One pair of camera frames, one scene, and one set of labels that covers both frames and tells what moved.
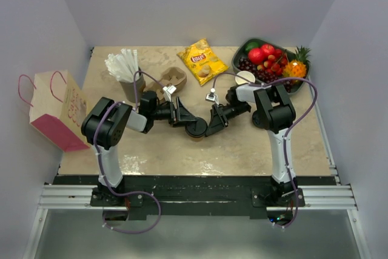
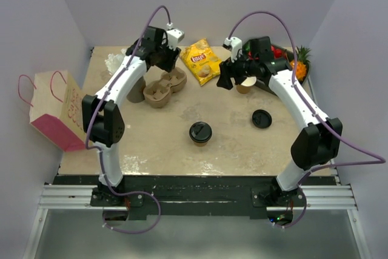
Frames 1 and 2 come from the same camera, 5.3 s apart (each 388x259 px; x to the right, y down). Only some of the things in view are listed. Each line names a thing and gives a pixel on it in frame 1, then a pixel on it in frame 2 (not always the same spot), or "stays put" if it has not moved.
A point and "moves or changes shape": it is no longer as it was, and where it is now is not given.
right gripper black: x=218 y=120 -> x=228 y=70
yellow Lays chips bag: x=202 y=62 stays put
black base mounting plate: x=196 y=197 stays put
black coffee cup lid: x=257 y=119 stays put
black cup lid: x=197 y=128 moves or changes shape
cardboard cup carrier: x=173 y=76 stays put
